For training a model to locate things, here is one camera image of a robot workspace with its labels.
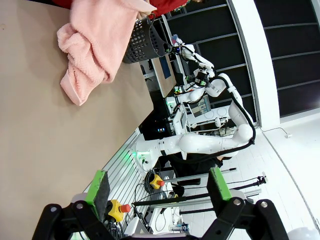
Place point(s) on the pink terry towel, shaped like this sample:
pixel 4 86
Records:
pixel 95 45

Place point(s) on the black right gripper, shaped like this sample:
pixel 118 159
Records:
pixel 200 77

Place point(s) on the person left hand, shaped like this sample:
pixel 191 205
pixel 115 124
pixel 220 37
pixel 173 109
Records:
pixel 145 15

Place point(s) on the computer monitor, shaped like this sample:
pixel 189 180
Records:
pixel 200 107

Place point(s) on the clear plastic bottle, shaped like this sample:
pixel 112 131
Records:
pixel 178 227

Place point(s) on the long black bar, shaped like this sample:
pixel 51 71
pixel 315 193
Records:
pixel 160 200

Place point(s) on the yellow emergency stop button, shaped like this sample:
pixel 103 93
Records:
pixel 155 181
pixel 116 210

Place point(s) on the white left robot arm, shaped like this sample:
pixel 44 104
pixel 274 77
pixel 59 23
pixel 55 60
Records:
pixel 303 235

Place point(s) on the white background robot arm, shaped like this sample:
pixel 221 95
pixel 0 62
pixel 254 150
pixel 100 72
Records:
pixel 200 60

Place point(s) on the black tripod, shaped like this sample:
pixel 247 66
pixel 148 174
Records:
pixel 260 180

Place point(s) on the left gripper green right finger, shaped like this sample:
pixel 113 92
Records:
pixel 220 188

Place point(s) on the wooden top background table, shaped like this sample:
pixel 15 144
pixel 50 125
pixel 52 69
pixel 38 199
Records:
pixel 163 77

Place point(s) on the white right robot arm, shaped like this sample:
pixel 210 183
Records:
pixel 200 143

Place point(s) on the person torso in red jacket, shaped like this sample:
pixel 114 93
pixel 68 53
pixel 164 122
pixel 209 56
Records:
pixel 167 6

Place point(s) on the person right forearm red sleeve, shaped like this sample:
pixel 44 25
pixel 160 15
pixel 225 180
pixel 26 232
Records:
pixel 62 3

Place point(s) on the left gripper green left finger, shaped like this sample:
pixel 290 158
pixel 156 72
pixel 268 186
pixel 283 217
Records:
pixel 95 186

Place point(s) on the dark grey perforated laundry basket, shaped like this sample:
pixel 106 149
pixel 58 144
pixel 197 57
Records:
pixel 142 42

